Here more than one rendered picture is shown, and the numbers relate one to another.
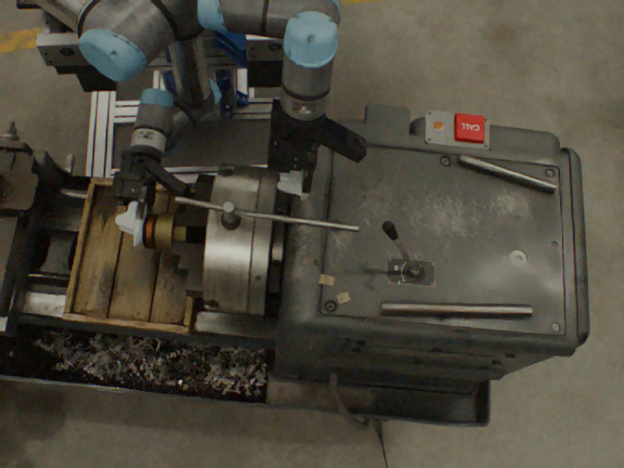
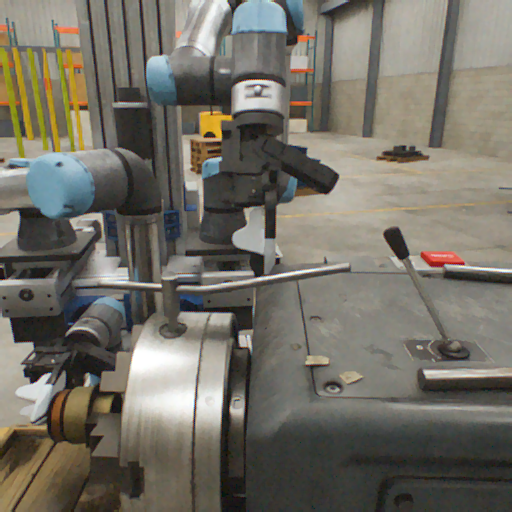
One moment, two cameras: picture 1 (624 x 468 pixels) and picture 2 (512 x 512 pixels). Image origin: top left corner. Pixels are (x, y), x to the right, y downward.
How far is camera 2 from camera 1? 0.90 m
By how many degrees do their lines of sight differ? 51
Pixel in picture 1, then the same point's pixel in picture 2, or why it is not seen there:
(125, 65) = (70, 178)
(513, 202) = not seen: outside the picture
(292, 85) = (243, 64)
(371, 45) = not seen: hidden behind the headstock
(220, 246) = (154, 357)
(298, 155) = (256, 168)
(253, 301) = (202, 456)
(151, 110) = (98, 307)
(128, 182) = (49, 355)
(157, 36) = (109, 170)
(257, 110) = not seen: hidden behind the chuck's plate
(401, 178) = (384, 287)
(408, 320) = (478, 399)
